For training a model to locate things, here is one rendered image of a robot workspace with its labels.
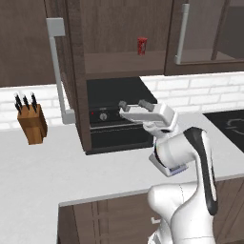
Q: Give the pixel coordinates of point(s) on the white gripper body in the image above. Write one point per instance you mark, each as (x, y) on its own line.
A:
(149, 115)

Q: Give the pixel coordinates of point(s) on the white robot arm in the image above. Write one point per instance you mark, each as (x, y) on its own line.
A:
(187, 203)

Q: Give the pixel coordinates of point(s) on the open dark wood cabinet door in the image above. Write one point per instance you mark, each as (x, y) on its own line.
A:
(79, 79)

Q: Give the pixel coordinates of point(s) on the white digital scale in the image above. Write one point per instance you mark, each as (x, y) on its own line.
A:
(166, 170)

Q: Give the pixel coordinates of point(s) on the glass-fronted cabinet door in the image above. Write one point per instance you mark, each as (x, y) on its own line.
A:
(203, 28)

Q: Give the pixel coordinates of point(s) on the black toaster oven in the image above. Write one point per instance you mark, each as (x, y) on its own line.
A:
(117, 92)

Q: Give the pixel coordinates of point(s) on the grey oven knob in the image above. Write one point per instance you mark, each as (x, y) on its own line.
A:
(103, 116)

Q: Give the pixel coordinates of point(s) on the black hob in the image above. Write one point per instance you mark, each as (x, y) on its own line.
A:
(227, 125)

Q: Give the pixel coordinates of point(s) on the wooden knife block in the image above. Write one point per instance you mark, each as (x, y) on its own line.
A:
(32, 125)

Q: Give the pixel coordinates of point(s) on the dark wood base cabinets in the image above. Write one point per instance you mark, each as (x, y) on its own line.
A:
(111, 219)

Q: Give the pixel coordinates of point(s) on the plain dark wood wall cabinet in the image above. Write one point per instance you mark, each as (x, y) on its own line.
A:
(22, 41)

